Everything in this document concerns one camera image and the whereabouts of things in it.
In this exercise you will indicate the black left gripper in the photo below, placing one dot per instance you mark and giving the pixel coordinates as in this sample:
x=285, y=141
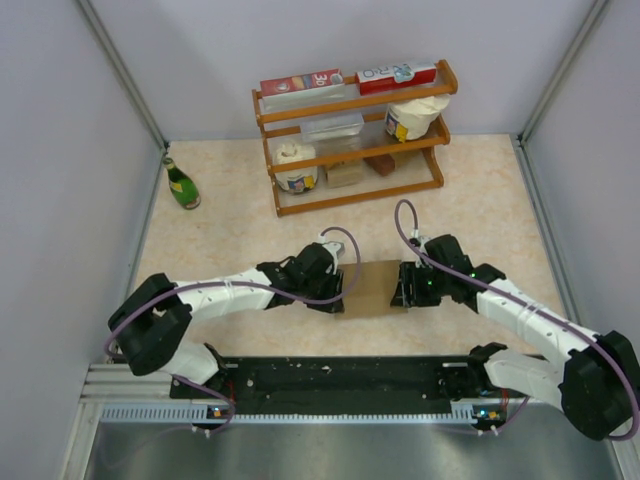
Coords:
x=335, y=282

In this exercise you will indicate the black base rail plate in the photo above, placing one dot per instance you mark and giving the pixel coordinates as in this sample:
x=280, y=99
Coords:
x=341, y=386

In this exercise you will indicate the orange wooden shelf rack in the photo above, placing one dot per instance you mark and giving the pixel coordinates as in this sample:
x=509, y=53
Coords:
x=297, y=168

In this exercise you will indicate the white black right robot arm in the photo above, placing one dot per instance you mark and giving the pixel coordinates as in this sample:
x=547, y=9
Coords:
x=540, y=330

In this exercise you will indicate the clear plastic container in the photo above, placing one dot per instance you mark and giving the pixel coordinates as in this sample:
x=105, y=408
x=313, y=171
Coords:
x=332, y=127

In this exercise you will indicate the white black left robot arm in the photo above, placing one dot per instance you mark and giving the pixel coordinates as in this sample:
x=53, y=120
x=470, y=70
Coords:
x=150, y=327

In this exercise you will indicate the red white toothpaste box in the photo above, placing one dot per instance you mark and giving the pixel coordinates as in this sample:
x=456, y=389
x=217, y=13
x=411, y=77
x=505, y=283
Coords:
x=395, y=76

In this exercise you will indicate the green glass bottle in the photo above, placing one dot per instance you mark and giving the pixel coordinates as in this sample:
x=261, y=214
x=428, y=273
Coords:
x=182, y=187

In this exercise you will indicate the aluminium frame rail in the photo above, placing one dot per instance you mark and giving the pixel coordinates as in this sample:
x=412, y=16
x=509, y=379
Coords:
x=126, y=397

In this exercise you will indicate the red brown brick block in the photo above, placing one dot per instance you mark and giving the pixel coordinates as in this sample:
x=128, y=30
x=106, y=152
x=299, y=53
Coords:
x=383, y=164

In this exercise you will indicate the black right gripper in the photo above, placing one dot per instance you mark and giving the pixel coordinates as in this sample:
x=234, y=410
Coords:
x=407, y=293

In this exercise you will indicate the white bag upper shelf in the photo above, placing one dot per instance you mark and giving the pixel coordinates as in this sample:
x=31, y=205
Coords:
x=410, y=120

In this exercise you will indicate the red foil wrap box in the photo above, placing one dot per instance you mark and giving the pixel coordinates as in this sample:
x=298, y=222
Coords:
x=320, y=82

